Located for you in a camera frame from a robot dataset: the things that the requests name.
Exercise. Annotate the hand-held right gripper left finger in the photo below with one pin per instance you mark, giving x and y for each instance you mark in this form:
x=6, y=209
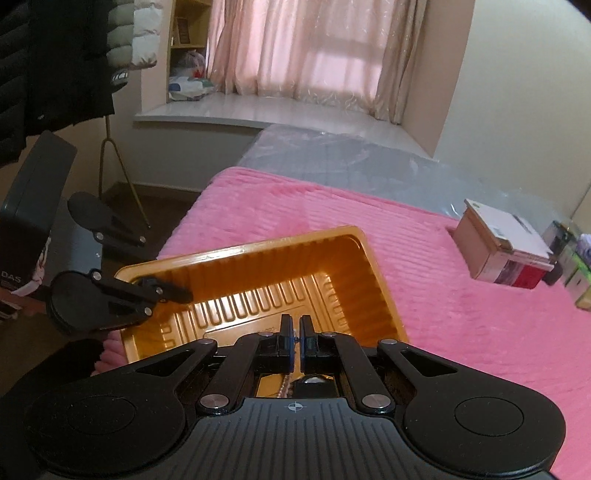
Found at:
x=290, y=350

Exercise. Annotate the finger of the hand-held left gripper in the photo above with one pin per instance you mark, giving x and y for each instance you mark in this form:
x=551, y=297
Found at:
x=175, y=293
x=124, y=235

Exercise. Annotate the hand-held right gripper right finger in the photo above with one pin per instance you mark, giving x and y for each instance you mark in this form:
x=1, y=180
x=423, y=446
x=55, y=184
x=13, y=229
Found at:
x=304, y=350

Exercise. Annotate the orange plastic tray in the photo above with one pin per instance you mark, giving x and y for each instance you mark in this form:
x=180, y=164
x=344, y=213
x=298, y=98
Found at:
x=277, y=265

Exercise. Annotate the gold coat rack leg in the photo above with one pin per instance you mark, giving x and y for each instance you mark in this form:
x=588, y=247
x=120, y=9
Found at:
x=109, y=138

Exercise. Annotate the pink ribbed blanket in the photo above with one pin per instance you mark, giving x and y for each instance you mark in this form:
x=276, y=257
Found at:
x=438, y=323

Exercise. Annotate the black padded jacket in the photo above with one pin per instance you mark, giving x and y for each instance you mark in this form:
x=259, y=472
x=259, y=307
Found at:
x=46, y=69

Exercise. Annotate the printed folded cloth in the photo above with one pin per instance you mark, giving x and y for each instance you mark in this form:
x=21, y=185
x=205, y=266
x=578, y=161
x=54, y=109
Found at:
x=189, y=90

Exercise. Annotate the clear plastic bag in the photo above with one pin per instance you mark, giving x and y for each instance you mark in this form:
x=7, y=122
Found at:
x=195, y=63

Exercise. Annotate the light wooden shelf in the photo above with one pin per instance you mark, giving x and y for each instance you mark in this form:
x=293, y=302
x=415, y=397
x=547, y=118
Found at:
x=171, y=55

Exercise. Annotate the white window sill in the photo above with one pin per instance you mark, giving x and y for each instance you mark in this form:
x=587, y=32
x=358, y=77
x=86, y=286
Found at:
x=277, y=110

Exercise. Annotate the grey white padded jacket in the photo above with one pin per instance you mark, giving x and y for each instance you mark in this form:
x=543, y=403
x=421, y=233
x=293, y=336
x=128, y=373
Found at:
x=134, y=37

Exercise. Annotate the plastic covered grey mattress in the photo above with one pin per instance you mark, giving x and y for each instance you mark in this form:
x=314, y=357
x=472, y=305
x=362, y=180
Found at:
x=351, y=157

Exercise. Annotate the red printed box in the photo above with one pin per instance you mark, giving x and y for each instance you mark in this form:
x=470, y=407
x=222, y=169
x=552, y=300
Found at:
x=526, y=277

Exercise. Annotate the pink sheer curtain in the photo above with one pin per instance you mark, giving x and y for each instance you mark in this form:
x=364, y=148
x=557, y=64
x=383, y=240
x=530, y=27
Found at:
x=300, y=46

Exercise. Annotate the green tissue packs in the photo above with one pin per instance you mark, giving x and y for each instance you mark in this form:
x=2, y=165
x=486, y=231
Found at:
x=579, y=281

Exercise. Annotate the white tissue pack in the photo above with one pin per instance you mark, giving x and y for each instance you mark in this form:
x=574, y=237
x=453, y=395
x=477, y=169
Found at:
x=585, y=244

